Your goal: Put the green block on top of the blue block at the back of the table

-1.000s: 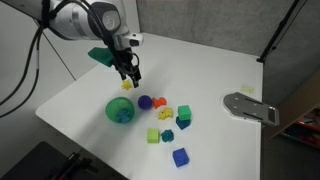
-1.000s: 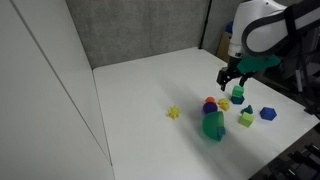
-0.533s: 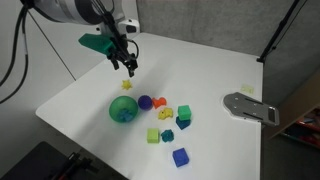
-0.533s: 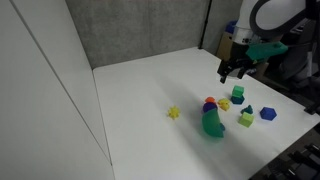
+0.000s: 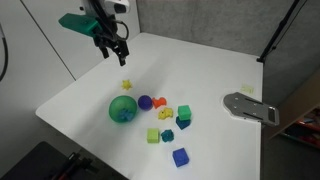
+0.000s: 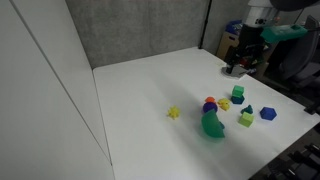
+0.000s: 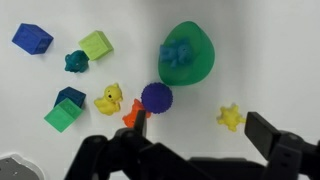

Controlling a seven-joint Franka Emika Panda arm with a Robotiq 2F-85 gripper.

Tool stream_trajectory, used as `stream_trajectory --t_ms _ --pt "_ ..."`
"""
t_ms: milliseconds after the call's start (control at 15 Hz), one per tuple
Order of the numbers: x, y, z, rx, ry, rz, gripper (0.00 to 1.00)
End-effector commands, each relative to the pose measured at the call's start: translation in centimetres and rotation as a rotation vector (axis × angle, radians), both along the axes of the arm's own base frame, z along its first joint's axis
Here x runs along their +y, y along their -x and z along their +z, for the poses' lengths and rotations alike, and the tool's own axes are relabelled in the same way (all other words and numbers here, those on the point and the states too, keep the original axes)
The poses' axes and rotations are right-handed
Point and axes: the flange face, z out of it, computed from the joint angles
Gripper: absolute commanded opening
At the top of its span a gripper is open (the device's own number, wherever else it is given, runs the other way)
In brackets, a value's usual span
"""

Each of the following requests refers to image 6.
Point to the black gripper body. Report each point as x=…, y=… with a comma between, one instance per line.
x=250, y=38

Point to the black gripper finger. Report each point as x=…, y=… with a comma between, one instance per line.
x=253, y=60
x=232, y=61

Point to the translucent green plastic bowl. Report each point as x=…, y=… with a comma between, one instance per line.
x=211, y=125

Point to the yellow small block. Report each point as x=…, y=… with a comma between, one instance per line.
x=224, y=104

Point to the bright blue cube block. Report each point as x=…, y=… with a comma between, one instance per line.
x=268, y=113

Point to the lime green cube block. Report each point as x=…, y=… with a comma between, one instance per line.
x=246, y=120

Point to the grey metal mounting plate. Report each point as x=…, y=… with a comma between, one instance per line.
x=240, y=71

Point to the wooden toy shelf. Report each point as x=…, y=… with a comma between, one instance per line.
x=226, y=41

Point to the orange plastic toy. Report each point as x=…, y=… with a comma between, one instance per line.
x=210, y=99

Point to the black vertical pole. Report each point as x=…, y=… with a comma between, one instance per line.
x=205, y=23

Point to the black office chair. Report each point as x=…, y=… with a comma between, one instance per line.
x=300, y=56

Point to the teal plastic toy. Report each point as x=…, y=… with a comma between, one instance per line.
x=247, y=109

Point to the purple ball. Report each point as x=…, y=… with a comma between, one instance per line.
x=210, y=107

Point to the yellow spiky toy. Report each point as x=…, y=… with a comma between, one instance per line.
x=173, y=112

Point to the black tripod equipment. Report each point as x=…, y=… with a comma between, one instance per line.
x=300, y=163

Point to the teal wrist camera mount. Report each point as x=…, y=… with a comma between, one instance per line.
x=283, y=32

